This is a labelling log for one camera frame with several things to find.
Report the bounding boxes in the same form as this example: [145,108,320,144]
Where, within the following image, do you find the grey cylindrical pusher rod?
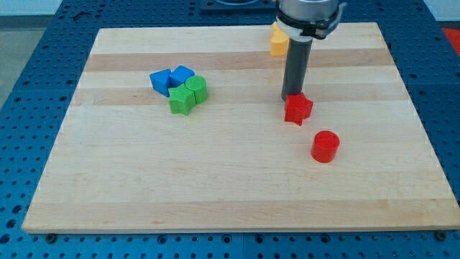
[281,38,313,101]

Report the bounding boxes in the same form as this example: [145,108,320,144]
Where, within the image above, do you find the red star block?
[284,93,313,126]

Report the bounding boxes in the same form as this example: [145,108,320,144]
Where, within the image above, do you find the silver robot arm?
[276,0,346,100]

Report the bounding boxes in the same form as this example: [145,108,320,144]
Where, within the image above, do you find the green star block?
[168,83,196,116]

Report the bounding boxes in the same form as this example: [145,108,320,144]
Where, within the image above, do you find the yellow block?
[270,22,290,57]

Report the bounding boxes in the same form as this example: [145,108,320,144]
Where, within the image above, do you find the red cylinder block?
[310,131,340,163]

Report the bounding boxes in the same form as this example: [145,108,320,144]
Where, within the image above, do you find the green cylinder block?
[185,75,208,104]

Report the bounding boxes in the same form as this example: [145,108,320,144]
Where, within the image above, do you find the blue cube block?
[169,65,195,88]

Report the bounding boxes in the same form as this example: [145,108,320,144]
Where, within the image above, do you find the blue triangle block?
[149,69,171,97]

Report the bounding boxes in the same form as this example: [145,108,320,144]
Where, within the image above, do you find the wooden board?
[22,22,459,234]

